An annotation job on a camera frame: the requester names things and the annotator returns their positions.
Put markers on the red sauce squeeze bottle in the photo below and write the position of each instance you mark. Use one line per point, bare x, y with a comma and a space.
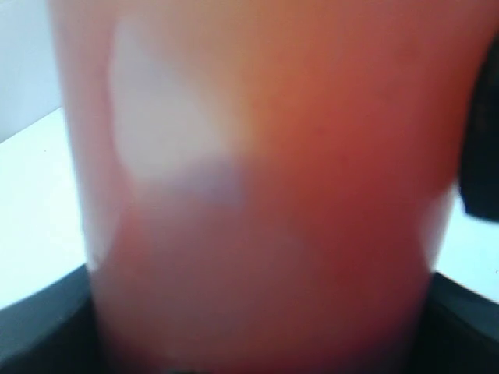
264, 185

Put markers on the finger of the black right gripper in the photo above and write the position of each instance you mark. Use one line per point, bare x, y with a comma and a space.
478, 174

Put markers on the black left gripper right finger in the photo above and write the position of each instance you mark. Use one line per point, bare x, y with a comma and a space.
459, 330

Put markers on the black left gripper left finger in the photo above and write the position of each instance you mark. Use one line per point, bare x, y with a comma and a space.
52, 331

